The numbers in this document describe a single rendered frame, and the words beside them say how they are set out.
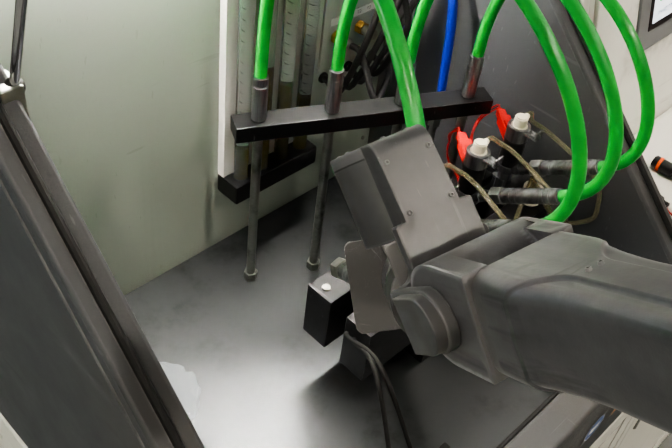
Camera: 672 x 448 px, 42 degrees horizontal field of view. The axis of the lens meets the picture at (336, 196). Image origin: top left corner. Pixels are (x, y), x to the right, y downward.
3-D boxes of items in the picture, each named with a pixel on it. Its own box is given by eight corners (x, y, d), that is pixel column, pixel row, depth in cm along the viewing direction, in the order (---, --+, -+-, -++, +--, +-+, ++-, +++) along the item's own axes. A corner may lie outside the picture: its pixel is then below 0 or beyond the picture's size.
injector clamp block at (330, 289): (354, 417, 103) (371, 336, 93) (297, 364, 108) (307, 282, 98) (521, 282, 122) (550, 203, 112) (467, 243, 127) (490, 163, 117)
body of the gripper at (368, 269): (342, 241, 62) (343, 249, 55) (483, 220, 62) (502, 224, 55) (356, 330, 62) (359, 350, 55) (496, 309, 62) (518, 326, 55)
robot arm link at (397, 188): (447, 362, 42) (584, 290, 45) (356, 144, 42) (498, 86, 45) (363, 350, 53) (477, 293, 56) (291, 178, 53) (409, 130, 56)
